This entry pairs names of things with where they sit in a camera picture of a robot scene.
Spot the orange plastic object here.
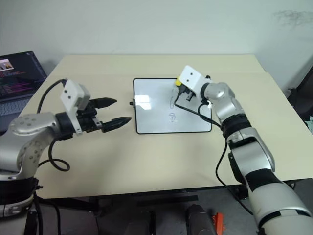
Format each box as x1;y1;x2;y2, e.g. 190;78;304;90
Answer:
212;212;224;235

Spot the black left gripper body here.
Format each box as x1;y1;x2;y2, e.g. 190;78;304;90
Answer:
76;98;102;134

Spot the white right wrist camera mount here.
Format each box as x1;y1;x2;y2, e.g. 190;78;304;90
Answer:
179;65;209;96

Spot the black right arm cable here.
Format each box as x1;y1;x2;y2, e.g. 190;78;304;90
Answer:
175;94;255;216

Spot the open laptop computer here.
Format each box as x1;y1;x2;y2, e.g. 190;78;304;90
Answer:
0;50;48;134

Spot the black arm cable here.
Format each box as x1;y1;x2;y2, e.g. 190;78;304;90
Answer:
36;78;71;172
175;94;255;216

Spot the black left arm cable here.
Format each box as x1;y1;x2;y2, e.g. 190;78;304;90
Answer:
36;78;71;172

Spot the black table frame bar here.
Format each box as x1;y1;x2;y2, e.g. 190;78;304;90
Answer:
135;194;199;207

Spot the dark rounded shape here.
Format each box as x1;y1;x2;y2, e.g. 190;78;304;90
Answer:
186;204;217;235

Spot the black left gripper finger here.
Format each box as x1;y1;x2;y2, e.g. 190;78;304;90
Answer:
100;117;133;134
94;97;118;109

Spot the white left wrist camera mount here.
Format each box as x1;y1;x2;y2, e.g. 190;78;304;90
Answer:
60;79;91;136

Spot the dark chair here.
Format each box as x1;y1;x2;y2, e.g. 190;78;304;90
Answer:
285;58;313;121

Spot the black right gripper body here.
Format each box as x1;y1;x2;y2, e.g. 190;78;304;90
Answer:
183;87;198;101

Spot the black-framed whiteboard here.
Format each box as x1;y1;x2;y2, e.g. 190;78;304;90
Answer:
133;77;213;135

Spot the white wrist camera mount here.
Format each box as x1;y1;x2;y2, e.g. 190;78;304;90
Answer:
179;65;209;96
60;79;91;136

